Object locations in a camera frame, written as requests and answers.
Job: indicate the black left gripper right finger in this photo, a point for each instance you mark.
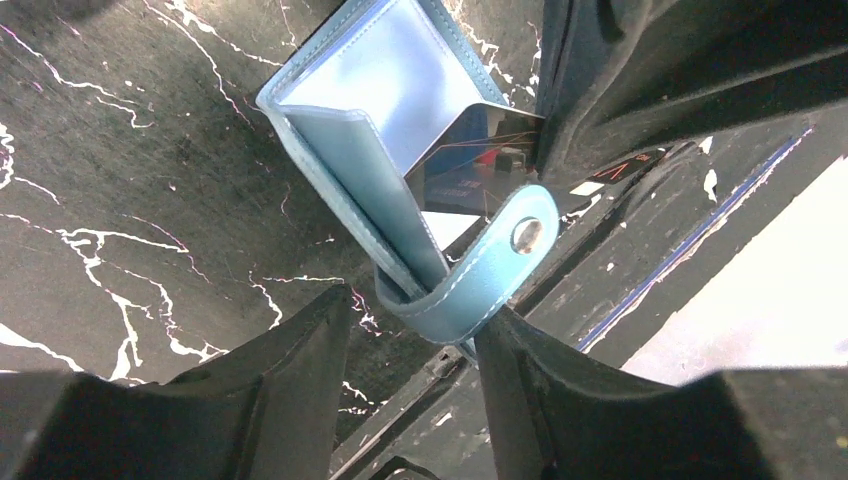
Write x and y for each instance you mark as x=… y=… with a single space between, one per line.
x=555 y=413

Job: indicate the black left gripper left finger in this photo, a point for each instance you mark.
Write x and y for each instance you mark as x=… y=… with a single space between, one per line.
x=266 y=410

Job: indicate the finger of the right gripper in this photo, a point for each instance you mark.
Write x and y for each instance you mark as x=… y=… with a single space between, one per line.
x=622 y=77

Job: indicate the blue leather card holder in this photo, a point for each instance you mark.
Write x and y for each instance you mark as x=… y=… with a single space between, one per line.
x=355 y=108

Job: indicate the black VIP card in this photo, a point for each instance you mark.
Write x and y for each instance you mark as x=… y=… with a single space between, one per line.
x=486 y=153

